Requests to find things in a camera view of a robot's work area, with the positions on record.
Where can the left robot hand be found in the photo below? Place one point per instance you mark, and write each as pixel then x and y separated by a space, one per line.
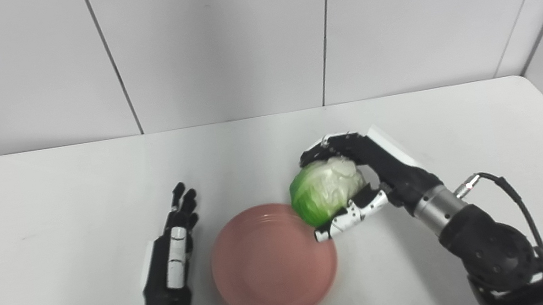
pixel 172 270

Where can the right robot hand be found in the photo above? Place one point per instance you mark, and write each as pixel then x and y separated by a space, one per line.
pixel 382 177

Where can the green white cabbage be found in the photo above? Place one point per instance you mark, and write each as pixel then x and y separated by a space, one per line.
pixel 327 190

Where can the pink plate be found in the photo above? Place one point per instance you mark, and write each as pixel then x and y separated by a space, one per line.
pixel 274 261

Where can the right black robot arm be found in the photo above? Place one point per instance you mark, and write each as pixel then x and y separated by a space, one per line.
pixel 489 248

